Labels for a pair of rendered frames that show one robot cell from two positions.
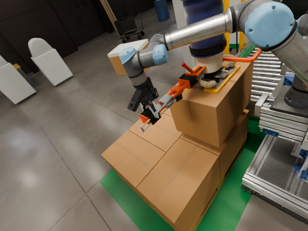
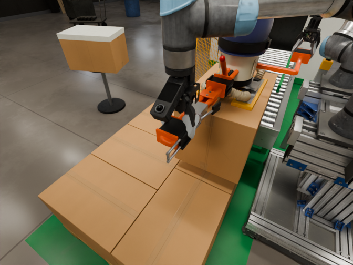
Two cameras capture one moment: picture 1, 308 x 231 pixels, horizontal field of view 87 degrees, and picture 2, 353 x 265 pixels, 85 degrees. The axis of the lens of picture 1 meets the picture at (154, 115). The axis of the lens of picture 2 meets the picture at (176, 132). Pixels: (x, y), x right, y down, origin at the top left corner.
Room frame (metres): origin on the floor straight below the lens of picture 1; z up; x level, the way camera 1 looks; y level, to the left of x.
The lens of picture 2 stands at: (0.30, 0.21, 1.59)
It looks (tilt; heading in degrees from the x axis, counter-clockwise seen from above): 41 degrees down; 333
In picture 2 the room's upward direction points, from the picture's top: straight up
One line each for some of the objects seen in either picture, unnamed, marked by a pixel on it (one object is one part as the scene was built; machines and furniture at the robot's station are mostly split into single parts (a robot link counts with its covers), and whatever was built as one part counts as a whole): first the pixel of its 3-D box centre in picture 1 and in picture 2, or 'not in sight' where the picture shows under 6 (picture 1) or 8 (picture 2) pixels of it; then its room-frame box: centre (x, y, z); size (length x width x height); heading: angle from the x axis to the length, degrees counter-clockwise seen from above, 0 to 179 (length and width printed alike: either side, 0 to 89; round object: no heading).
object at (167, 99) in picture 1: (166, 101); (195, 112); (0.76, -0.10, 1.19); 0.07 x 0.07 x 0.04; 32
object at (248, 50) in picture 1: (259, 35); not in sight; (2.28, -1.98, 0.60); 1.60 x 0.11 x 0.09; 122
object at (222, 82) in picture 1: (222, 76); (251, 88); (0.92, -0.54, 1.10); 0.34 x 0.10 x 0.05; 122
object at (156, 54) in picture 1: (153, 55); (225, 15); (0.67, -0.10, 1.50); 0.11 x 0.11 x 0.08; 68
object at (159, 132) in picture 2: (149, 115); (174, 131); (0.69, 0.02, 1.20); 0.08 x 0.07 x 0.05; 122
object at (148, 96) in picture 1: (145, 91); (180, 86); (0.70, 0.00, 1.34); 0.09 x 0.08 x 0.12; 122
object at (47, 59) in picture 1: (48, 61); not in sight; (5.98, 2.53, 0.72); 0.74 x 0.68 x 1.45; 122
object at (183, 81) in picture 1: (187, 80); (219, 85); (0.87, -0.28, 1.20); 0.10 x 0.08 x 0.06; 32
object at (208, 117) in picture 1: (211, 97); (226, 116); (1.01, -0.50, 0.87); 0.60 x 0.40 x 0.40; 123
